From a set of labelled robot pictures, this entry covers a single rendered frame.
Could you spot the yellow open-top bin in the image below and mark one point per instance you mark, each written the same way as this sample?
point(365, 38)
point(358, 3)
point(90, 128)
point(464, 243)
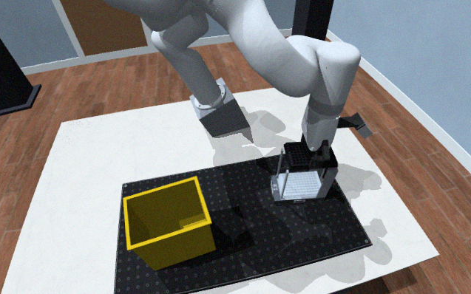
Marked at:
point(165, 215)

